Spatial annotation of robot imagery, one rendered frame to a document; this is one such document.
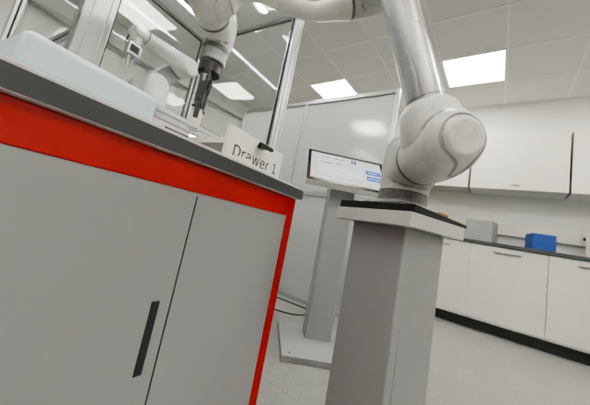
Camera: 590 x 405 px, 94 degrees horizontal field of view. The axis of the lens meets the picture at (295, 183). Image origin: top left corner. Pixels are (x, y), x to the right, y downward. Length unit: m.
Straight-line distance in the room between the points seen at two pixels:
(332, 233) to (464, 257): 2.08
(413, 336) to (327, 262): 0.94
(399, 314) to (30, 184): 0.79
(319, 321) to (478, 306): 2.13
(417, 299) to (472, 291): 2.69
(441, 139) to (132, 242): 0.63
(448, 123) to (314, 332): 1.45
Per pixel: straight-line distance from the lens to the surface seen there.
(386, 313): 0.86
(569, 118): 4.71
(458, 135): 0.73
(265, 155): 1.00
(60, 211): 0.39
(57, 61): 0.41
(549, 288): 3.60
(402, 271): 0.84
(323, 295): 1.81
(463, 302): 3.61
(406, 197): 0.91
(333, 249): 1.78
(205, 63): 1.03
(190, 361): 0.58
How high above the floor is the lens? 0.66
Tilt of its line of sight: 9 degrees up
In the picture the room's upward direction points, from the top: 11 degrees clockwise
